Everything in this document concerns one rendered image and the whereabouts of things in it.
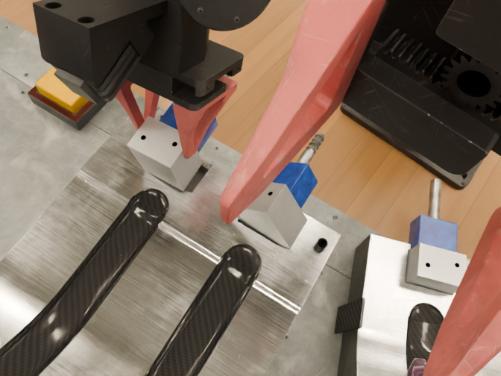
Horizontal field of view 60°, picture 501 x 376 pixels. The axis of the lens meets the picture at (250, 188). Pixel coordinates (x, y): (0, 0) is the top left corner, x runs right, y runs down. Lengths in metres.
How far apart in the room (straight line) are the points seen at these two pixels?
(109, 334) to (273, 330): 0.15
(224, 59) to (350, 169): 0.29
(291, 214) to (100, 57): 0.23
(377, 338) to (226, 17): 0.34
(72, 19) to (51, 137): 0.35
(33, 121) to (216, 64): 0.34
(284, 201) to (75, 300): 0.21
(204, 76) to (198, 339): 0.23
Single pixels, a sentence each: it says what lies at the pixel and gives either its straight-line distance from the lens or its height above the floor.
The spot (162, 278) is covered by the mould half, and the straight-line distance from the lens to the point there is 0.42.
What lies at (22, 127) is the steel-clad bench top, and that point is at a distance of 0.63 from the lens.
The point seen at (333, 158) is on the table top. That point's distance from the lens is 0.59.
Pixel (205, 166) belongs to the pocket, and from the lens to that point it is 0.48.
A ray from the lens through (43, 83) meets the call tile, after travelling 0.62.
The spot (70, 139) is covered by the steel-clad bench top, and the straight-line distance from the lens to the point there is 0.60.
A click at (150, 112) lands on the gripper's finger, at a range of 0.43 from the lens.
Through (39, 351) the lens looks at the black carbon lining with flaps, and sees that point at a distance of 0.43.
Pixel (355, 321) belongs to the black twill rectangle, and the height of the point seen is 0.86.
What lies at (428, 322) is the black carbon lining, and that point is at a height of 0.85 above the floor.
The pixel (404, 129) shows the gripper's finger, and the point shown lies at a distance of 0.17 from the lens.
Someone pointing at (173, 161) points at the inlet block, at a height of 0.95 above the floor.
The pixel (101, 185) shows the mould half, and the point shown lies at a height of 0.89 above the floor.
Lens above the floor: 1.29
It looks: 64 degrees down
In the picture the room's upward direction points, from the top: 12 degrees clockwise
